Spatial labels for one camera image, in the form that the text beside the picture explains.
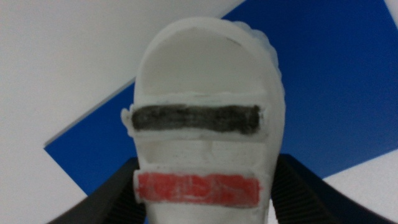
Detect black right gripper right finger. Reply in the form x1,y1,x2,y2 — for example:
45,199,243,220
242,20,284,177
269,154,397,224

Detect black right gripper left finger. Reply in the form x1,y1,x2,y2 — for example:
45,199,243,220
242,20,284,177
46,157,147,224

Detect white shoe with coloured straps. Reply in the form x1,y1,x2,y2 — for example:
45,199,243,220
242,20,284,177
120,16,286,224

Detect blue mat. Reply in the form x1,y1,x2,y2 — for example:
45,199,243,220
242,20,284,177
44,0,398,196

